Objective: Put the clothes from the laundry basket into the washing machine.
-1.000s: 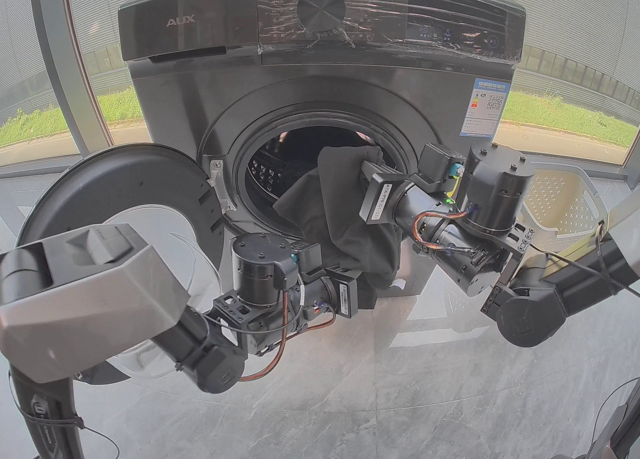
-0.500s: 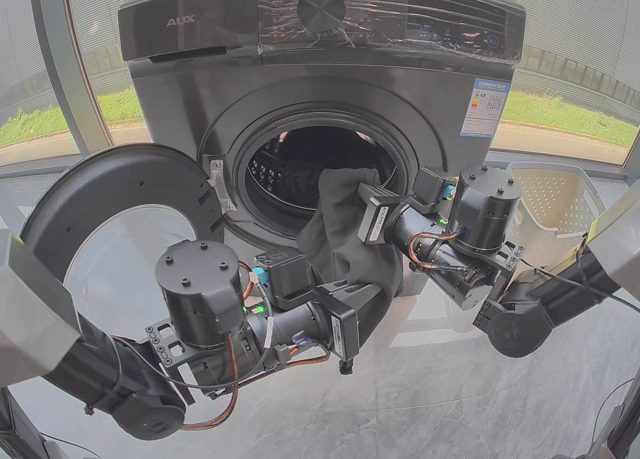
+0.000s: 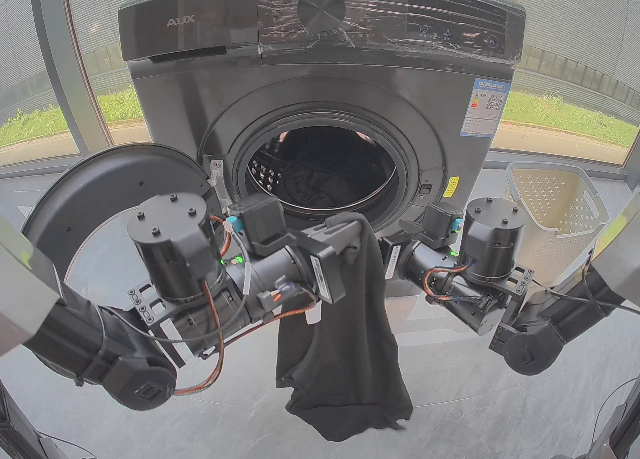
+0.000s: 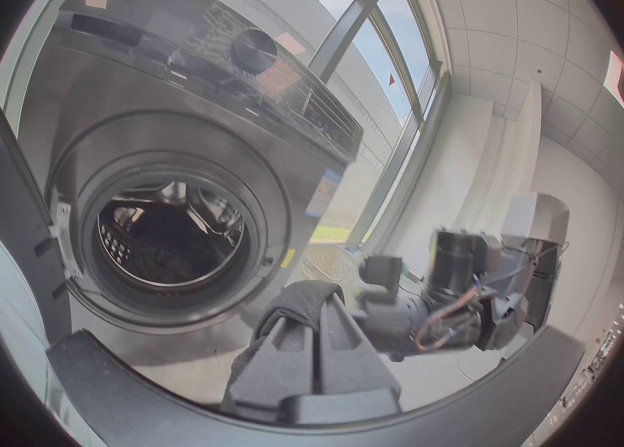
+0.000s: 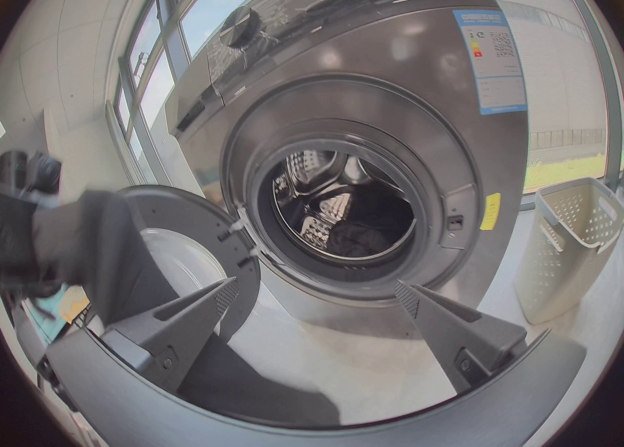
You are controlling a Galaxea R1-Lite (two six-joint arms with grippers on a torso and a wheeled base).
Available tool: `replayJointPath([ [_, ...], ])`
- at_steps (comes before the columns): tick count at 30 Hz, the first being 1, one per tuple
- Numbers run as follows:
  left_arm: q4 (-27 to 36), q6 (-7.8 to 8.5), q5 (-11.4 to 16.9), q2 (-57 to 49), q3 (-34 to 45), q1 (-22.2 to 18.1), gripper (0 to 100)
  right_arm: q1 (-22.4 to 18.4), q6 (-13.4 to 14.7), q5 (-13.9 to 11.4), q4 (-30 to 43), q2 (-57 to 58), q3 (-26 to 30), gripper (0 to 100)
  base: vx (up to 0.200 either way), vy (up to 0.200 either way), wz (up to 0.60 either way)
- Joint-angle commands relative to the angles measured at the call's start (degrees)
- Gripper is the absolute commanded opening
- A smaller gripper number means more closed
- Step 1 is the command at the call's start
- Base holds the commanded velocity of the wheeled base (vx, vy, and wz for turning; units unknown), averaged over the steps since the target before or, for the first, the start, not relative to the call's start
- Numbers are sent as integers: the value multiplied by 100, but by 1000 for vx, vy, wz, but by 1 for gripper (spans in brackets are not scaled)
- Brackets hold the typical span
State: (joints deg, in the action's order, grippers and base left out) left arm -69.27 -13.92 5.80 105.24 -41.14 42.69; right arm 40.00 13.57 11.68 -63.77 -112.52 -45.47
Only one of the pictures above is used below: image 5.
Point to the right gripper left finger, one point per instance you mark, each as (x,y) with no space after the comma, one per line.
(187,325)

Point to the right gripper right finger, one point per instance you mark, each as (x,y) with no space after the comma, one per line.
(453,333)

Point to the dark grey garment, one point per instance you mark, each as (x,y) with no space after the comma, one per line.
(102,245)

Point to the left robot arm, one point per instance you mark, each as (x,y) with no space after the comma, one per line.
(19,230)

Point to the washing machine door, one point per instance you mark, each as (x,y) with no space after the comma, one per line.
(197,213)

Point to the heap of dark clothes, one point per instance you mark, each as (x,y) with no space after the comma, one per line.
(370,230)

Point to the cream laundry basket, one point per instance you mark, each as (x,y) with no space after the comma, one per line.
(560,250)

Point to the grey washing machine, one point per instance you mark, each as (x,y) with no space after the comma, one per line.
(351,70)

